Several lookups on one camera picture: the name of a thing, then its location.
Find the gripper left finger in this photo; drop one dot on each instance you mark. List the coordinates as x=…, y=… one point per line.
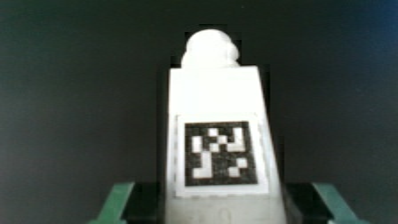
x=131, y=204

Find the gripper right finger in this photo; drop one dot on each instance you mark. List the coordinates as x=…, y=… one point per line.
x=316, y=205

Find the white table leg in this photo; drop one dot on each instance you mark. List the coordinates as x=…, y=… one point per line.
x=222, y=187

